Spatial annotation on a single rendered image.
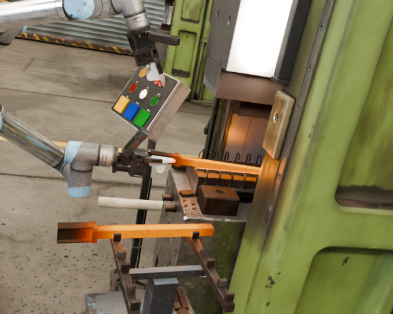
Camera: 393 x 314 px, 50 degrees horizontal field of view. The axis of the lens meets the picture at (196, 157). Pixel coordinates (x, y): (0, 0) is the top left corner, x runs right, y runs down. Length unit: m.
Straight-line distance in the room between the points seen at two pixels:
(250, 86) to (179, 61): 5.01
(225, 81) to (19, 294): 1.57
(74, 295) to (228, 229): 1.21
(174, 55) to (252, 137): 4.66
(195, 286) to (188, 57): 5.11
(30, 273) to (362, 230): 1.82
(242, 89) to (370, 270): 0.68
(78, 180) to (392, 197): 0.96
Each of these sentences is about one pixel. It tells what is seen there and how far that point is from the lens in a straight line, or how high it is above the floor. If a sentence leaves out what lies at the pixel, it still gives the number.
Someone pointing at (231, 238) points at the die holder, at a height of 0.85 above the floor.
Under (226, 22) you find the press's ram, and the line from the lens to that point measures 1.37.
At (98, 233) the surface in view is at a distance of 1.09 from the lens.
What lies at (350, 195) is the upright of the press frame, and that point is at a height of 1.14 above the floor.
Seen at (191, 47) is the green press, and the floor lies 0.78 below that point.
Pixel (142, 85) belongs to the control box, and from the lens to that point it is 2.00.
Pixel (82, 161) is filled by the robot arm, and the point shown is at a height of 0.99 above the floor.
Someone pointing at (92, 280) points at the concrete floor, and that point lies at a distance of 2.49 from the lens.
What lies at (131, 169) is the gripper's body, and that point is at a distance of 1.44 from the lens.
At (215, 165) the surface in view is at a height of 1.01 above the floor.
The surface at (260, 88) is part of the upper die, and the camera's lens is 1.38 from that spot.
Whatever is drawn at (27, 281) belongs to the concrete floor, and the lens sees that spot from 2.49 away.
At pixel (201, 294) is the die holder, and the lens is 1.53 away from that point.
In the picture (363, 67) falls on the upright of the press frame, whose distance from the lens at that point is 1.04.
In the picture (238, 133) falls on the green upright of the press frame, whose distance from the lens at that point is 1.70.
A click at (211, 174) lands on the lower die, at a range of 1.47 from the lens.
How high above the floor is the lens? 1.57
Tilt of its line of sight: 21 degrees down
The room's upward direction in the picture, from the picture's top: 11 degrees clockwise
